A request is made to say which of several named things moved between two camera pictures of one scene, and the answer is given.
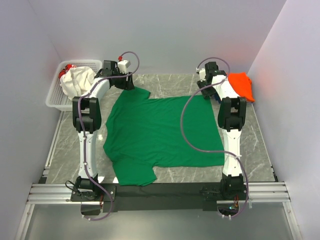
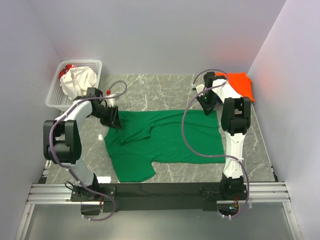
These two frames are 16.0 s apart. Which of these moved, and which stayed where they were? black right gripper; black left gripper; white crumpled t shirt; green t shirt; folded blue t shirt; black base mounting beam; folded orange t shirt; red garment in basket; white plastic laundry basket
Moved: black left gripper; black right gripper; green t shirt
Stayed: folded orange t shirt; black base mounting beam; red garment in basket; white plastic laundry basket; white crumpled t shirt; folded blue t shirt
